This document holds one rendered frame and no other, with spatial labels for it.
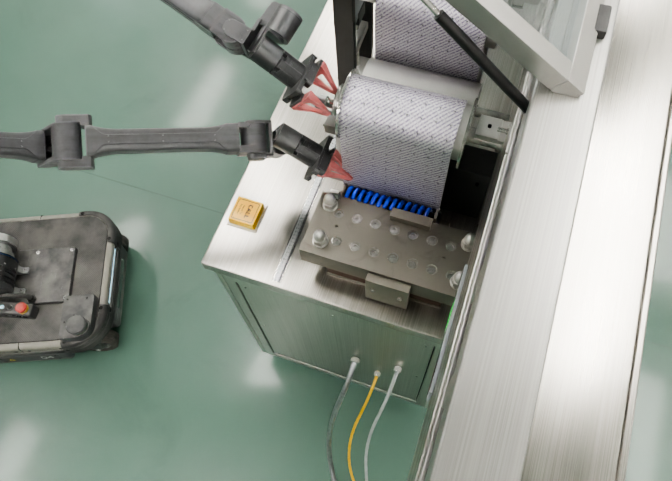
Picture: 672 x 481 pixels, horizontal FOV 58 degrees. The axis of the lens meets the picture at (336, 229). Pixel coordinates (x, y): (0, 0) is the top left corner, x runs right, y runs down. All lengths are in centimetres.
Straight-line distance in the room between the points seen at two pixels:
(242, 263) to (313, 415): 93
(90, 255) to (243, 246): 102
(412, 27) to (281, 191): 55
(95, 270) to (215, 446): 78
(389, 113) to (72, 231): 160
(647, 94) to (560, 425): 58
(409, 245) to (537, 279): 71
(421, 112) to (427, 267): 35
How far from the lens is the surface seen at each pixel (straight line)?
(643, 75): 120
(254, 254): 154
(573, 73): 83
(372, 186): 143
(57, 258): 249
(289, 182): 162
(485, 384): 65
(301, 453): 231
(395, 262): 136
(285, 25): 129
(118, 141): 133
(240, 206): 158
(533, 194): 75
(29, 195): 303
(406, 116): 123
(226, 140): 134
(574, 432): 89
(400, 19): 135
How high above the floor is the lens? 228
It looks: 63 degrees down
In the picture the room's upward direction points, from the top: 6 degrees counter-clockwise
